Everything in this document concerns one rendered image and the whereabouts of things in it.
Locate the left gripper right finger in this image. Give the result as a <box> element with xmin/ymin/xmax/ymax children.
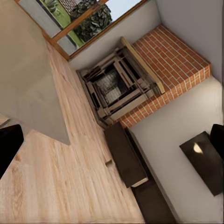
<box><xmin>209</xmin><ymin>124</ymin><xmax>224</xmax><ymax>160</ymax></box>

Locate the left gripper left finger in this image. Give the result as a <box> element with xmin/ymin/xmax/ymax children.
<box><xmin>0</xmin><ymin>124</ymin><xmax>24</xmax><ymax>179</ymax></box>

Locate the pillar candle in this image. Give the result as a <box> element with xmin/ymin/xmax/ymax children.
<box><xmin>105</xmin><ymin>159</ymin><xmax>116</xmax><ymax>169</ymax></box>

